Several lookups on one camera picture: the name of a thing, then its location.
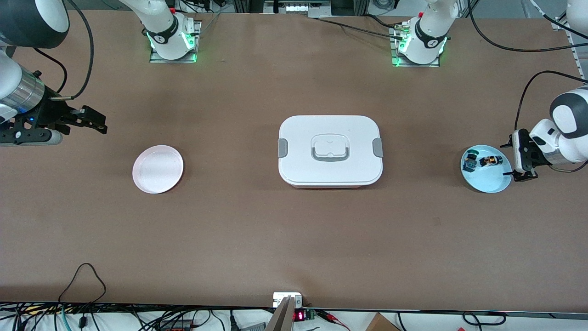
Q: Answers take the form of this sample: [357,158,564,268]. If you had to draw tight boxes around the light blue round plate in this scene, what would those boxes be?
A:
[460,145,513,194]

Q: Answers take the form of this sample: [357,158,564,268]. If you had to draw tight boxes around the white lunch box grey latches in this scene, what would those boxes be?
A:
[277,115,384,189]

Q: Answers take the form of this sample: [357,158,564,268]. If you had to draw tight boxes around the white power block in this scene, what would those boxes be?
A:
[273,292,303,308]

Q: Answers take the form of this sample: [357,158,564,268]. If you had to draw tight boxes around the silver electronic device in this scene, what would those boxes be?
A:
[264,0,331,18]

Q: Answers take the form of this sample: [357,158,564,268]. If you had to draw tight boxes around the grey slanted bar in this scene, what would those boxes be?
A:
[266,297,295,331]

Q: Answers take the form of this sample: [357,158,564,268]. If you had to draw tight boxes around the thick black base cable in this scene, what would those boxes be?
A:
[317,14,409,41]

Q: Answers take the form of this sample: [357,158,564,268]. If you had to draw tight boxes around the aluminium frame profile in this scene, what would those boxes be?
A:
[550,16,588,81]

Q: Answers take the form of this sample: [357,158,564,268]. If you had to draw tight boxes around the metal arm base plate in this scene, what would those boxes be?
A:
[149,21,202,64]
[390,25,441,68]

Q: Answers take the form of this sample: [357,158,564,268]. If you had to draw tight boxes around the thin black cable loop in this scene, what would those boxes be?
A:
[58,263,107,305]

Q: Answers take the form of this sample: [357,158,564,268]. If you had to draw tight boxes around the blue green push-button switch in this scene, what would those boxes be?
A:
[463,148,479,173]

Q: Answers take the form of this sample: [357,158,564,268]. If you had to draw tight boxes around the pink round plate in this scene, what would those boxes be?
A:
[132,145,184,194]

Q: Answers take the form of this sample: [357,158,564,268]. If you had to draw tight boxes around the brown cardboard piece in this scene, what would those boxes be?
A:
[365,313,400,331]

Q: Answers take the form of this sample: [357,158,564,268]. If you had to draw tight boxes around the red test leads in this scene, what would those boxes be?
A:
[317,309,351,331]

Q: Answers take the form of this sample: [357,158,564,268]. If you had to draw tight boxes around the black table edge strip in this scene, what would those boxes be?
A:
[0,301,588,319]

